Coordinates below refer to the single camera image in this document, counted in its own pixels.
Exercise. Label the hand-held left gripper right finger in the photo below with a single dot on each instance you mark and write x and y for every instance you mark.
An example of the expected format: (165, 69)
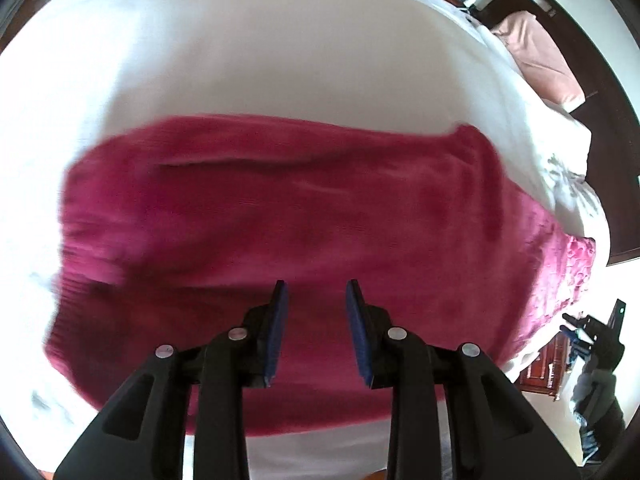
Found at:
(359, 332)

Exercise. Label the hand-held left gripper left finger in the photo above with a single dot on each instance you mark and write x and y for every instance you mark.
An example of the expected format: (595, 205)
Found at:
(276, 330)

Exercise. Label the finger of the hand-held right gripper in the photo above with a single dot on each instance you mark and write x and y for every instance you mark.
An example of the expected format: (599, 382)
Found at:
(572, 337)
(575, 320)

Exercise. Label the magenta fleece pants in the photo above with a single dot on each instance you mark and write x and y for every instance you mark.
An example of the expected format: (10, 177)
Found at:
(300, 210)

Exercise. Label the dark wooden headboard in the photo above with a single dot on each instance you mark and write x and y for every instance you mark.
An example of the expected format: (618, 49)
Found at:
(617, 160)

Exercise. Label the white duvet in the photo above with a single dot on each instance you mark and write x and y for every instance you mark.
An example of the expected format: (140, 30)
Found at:
(535, 130)

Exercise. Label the pink pillow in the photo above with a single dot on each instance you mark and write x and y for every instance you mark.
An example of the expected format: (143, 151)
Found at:
(540, 55)

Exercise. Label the white bed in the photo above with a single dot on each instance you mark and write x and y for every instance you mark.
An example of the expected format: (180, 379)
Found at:
(200, 60)

